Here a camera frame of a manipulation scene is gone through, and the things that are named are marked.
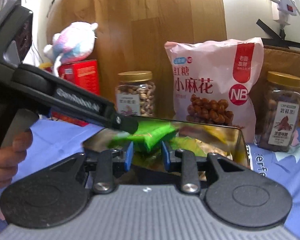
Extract light green snack packet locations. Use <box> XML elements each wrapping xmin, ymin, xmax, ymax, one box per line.
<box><xmin>132</xmin><ymin>135</ymin><xmax>211</xmax><ymax>168</ymax></box>

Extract yellow plush toy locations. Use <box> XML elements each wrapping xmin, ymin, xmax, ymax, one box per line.
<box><xmin>38</xmin><ymin>62</ymin><xmax>53</xmax><ymax>73</ymax></box>

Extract white power strip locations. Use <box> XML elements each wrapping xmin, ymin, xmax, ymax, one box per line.
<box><xmin>271</xmin><ymin>0</ymin><xmax>297</xmax><ymax>26</ymax></box>

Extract nut jar gold lid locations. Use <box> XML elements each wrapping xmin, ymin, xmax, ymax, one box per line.
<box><xmin>115</xmin><ymin>70</ymin><xmax>156</xmax><ymax>117</ymax></box>
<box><xmin>258</xmin><ymin>71</ymin><xmax>300</xmax><ymax>152</ymax></box>

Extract red gift bag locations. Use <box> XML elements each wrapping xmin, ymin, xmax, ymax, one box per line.
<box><xmin>51</xmin><ymin>59</ymin><xmax>101</xmax><ymax>127</ymax></box>

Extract wooden board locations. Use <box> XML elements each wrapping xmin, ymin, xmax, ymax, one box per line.
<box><xmin>46</xmin><ymin>0</ymin><xmax>300</xmax><ymax>128</ymax></box>

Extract person left hand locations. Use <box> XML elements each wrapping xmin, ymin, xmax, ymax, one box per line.
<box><xmin>0</xmin><ymin>129</ymin><xmax>33</xmax><ymax>189</ymax></box>

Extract black tin snack box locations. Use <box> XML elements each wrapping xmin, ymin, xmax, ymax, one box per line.
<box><xmin>83</xmin><ymin>116</ymin><xmax>250</xmax><ymax>180</ymax></box>

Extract right nut jar gold lid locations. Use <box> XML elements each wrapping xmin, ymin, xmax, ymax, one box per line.
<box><xmin>258</xmin><ymin>71</ymin><xmax>300</xmax><ymax>152</ymax></box>

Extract pink twist snack bag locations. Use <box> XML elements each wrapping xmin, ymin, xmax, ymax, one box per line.
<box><xmin>165</xmin><ymin>37</ymin><xmax>264</xmax><ymax>142</ymax></box>

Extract pink blue plush toy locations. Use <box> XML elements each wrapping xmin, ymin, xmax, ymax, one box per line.
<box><xmin>43</xmin><ymin>22</ymin><xmax>98</xmax><ymax>77</ymax></box>

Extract left nut jar gold lid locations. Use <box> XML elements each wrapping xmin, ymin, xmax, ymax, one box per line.
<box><xmin>115</xmin><ymin>70</ymin><xmax>156</xmax><ymax>117</ymax></box>

